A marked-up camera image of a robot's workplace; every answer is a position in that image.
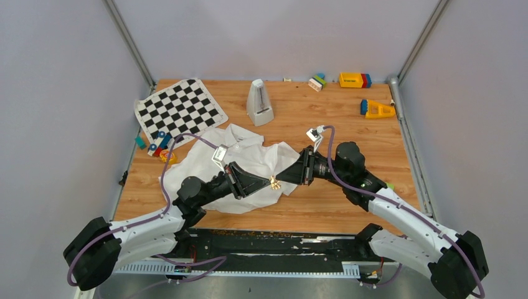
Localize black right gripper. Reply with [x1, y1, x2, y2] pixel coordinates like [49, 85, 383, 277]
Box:
[276, 148, 349, 185]

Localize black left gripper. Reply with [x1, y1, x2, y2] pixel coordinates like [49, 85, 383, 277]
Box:
[198, 161, 270, 207]

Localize gold leaf brooch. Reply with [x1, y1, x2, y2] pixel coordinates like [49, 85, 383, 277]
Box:
[269, 176, 281, 190]

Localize white button-up shirt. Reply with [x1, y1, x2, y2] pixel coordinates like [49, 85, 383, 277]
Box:
[164, 124, 299, 214]

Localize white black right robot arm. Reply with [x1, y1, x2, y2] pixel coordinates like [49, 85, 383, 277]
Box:
[276, 142, 489, 298]

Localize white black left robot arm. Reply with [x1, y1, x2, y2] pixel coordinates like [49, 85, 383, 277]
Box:
[63, 162, 275, 291]

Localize white metronome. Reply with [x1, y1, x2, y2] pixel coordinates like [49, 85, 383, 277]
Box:
[246, 79, 275, 126]

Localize white green blue blocks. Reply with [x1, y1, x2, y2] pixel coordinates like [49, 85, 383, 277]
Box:
[308, 73, 327, 92]

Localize yellow orange round toy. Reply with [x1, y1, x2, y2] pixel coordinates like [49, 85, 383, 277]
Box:
[159, 149, 177, 165]

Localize yellow blue triangular toy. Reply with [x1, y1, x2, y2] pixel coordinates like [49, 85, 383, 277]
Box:
[360, 99, 396, 119]

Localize blue red toy car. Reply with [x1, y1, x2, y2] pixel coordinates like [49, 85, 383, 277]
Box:
[148, 131, 172, 157]

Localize black white checkerboard mat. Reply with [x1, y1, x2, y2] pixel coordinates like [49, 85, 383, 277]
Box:
[134, 79, 229, 143]

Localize yellow red blue block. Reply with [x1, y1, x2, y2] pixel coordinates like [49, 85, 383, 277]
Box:
[339, 72, 372, 88]

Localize teal small block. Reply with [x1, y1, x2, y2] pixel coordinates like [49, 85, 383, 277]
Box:
[134, 136, 147, 150]

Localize grey metal corner pipe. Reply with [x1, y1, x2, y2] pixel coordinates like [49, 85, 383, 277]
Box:
[387, 75, 410, 138]

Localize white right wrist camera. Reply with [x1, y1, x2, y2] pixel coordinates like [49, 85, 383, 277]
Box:
[306, 125, 326, 152]

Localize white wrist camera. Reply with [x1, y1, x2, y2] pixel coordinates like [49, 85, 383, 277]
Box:
[211, 145, 229, 170]
[306, 125, 326, 152]

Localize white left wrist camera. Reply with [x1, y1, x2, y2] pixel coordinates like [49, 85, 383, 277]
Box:
[211, 145, 229, 170]

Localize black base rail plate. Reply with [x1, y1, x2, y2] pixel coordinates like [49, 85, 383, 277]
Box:
[165, 229, 388, 273]

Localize white slotted cable duct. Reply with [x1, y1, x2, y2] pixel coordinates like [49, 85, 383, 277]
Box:
[113, 260, 361, 278]

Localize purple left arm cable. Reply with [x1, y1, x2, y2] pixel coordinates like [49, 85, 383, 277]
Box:
[67, 133, 228, 299]

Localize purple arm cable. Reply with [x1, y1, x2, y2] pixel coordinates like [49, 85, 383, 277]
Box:
[323, 125, 486, 299]
[67, 133, 228, 299]

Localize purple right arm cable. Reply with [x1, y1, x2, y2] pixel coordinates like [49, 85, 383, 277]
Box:
[323, 125, 486, 299]

